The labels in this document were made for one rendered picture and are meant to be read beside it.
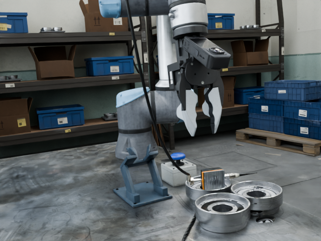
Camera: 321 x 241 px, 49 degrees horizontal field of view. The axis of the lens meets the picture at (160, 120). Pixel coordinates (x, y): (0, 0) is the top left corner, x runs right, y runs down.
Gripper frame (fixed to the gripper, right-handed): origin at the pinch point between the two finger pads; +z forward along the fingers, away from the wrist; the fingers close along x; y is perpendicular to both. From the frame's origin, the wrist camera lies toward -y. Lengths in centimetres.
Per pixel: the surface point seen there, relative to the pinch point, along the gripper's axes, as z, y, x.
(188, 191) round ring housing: 13.9, 8.6, 0.7
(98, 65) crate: -62, 346, -69
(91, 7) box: -126, 337, -66
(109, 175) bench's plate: 12.9, 39.7, 10.2
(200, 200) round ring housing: 14.3, 1.5, 1.8
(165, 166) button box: 10.4, 24.1, -1.1
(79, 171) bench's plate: 12, 49, 17
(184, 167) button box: 10.9, 20.1, -4.7
